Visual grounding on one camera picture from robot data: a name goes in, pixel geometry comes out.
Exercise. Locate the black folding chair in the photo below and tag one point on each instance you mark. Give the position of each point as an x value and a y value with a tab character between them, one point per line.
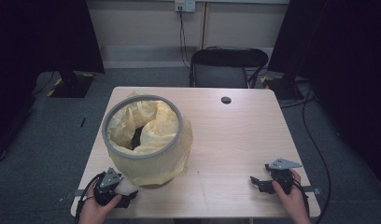
222	74

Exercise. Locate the yellow plastic bin bag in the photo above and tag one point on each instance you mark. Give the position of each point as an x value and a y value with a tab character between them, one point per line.
154	169

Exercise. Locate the white paper wad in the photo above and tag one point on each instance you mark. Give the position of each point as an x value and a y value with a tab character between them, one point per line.
126	187

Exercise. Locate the person's left hand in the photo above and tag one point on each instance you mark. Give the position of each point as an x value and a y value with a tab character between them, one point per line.
95	213

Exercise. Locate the beige wall conduit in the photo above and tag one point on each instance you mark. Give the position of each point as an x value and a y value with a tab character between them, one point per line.
204	25

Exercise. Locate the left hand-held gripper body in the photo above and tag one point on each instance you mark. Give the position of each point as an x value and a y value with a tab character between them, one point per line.
105	193

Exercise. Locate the white wall socket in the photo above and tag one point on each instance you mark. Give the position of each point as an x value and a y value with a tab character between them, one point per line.
185	5

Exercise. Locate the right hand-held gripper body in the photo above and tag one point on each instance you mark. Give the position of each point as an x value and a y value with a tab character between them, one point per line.
283	179

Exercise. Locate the small black floor strip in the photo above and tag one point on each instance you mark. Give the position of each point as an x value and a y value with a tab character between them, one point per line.
83	122

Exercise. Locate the grey tape strip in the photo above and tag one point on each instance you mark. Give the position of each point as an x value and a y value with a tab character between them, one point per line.
78	192
313	190

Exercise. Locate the person's right hand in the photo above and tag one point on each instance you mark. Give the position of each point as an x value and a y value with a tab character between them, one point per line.
293	197

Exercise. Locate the black stand base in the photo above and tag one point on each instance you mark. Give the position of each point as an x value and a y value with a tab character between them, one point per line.
72	87
283	88

